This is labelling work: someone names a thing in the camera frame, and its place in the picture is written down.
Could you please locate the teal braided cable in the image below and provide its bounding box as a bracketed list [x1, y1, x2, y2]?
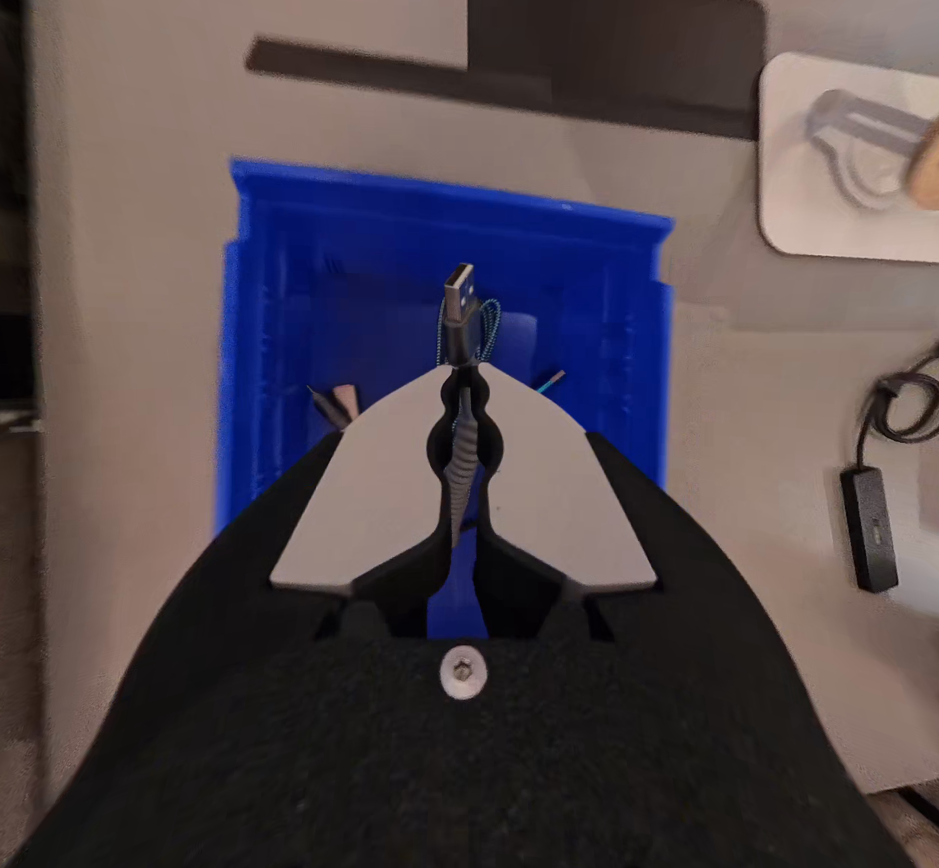
[436, 298, 567, 396]

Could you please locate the white document stand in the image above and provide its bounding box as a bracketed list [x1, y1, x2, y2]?
[758, 52, 939, 264]

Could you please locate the blue plastic bin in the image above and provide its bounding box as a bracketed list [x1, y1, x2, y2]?
[214, 158, 676, 642]

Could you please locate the black usb hub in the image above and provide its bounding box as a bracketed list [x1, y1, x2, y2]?
[840, 340, 939, 594]

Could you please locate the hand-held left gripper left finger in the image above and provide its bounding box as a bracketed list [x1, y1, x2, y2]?
[270, 365, 452, 598]

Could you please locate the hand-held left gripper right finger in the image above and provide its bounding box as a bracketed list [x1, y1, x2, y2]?
[473, 362, 660, 598]

